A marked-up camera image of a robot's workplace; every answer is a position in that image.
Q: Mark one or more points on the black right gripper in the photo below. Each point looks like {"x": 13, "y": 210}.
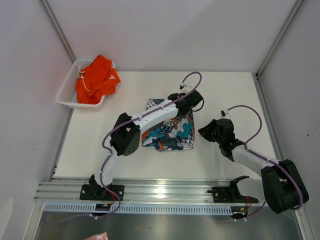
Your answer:
{"x": 205, "y": 131}

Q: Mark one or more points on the patterned blue orange shorts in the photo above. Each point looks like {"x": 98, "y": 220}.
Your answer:
{"x": 175, "y": 134}

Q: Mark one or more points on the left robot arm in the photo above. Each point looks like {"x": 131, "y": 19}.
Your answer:
{"x": 124, "y": 138}

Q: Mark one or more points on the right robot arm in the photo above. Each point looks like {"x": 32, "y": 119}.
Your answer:
{"x": 280, "y": 186}

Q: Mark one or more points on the white plastic basket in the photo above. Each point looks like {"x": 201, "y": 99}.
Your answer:
{"x": 67, "y": 94}

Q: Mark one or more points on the pink cloth piece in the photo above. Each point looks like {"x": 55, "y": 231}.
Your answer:
{"x": 99, "y": 236}

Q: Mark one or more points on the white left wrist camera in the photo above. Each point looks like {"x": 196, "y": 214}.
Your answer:
{"x": 185, "y": 87}

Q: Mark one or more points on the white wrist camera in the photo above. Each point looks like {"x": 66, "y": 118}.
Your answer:
{"x": 185, "y": 87}
{"x": 225, "y": 113}

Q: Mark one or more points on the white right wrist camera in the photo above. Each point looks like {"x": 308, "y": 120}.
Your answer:
{"x": 225, "y": 113}

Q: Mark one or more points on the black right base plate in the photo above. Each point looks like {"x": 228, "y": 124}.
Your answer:
{"x": 230, "y": 193}

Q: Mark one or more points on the right aluminium frame post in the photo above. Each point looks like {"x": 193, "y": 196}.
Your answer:
{"x": 284, "y": 30}

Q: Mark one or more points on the aluminium frame post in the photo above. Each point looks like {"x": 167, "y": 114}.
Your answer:
{"x": 284, "y": 30}
{"x": 53, "y": 20}

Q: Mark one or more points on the white slotted cable duct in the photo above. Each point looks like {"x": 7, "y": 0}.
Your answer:
{"x": 127, "y": 208}

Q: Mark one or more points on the left aluminium frame post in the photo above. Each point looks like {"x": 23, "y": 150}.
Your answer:
{"x": 53, "y": 20}

